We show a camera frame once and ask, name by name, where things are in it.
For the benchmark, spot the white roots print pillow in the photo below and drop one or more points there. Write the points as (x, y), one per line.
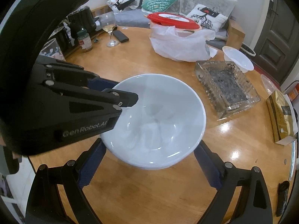
(206, 17)

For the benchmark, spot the gold tissue box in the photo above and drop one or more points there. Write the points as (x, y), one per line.
(280, 116)

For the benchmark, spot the white ceramic bowl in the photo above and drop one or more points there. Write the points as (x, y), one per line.
(238, 59)
(163, 121)

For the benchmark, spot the white tree print pillow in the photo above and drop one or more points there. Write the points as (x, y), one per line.
(121, 1)

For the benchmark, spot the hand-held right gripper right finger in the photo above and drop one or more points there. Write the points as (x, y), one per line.
(208, 165)

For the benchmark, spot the black electric kettle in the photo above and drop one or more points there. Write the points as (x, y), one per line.
(81, 19)

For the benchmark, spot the red-lidded container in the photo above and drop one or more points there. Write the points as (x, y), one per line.
(172, 19)

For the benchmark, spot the white plastic bag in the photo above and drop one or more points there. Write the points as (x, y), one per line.
(177, 46)

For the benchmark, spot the dark brown door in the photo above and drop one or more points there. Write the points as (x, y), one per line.
(275, 28)

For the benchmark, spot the glass ashtray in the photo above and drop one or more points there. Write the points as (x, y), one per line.
(226, 86)

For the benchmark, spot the black remote control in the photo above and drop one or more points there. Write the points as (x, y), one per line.
(120, 36)

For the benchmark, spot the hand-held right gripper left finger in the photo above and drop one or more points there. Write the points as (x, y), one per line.
(91, 163)

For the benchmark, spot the clear plastic wrapper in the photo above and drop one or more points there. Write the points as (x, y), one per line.
(268, 84)

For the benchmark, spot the printed glass cup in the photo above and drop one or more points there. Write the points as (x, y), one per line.
(52, 50)

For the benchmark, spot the wine glass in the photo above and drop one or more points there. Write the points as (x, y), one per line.
(108, 23)

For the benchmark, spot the teal patterned pillow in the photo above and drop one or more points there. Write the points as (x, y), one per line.
(158, 0)

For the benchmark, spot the grey trash bin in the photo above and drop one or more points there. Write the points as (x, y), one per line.
(247, 49)

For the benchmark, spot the wooden sofa with grey cushion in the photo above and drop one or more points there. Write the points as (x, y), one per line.
(130, 18)

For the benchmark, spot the black rectangular case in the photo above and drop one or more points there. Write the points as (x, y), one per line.
(283, 198)

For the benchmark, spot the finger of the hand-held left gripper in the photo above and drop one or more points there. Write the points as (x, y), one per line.
(126, 99)
(100, 84)

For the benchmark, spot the green-lidded jar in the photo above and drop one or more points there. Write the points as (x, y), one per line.
(84, 42)

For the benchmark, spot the red fire extinguisher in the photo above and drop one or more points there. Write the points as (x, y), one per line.
(293, 93)

